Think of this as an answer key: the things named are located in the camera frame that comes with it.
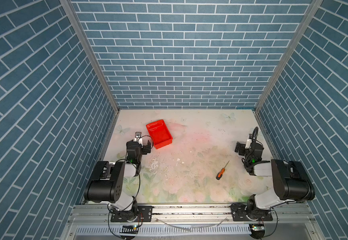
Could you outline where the orange handled screwdriver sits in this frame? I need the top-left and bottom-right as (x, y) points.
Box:
(216, 161), (230, 180)

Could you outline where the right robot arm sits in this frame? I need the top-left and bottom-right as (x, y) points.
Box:
(235, 142), (316, 220)

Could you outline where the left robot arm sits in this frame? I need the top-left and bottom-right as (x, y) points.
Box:
(84, 137), (154, 216)

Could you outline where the red plastic bin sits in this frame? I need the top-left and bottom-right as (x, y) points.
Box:
(146, 120), (173, 149)

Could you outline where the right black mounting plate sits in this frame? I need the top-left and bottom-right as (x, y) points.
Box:
(230, 204), (273, 222)

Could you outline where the black mounting plate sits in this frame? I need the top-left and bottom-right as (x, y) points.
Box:
(110, 205), (153, 223)
(230, 204), (273, 222)

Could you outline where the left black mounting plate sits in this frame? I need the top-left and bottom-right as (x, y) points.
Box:
(110, 205), (153, 223)

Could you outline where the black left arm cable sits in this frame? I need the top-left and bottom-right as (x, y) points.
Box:
(106, 134), (154, 239)

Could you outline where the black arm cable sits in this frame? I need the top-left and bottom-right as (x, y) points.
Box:
(106, 134), (154, 239)
(242, 126), (278, 175)

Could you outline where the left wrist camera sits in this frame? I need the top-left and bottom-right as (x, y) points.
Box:
(134, 132), (143, 144)

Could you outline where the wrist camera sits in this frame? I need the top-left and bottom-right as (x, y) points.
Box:
(245, 134), (252, 149)
(134, 132), (143, 144)

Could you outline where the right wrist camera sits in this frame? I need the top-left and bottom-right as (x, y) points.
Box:
(245, 134), (252, 149)

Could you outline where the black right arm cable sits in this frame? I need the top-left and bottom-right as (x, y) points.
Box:
(242, 126), (278, 175)

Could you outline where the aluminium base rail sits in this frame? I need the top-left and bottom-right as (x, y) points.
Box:
(68, 203), (316, 226)

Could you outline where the white perforated cable duct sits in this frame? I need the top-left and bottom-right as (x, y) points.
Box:
(76, 224), (252, 237)

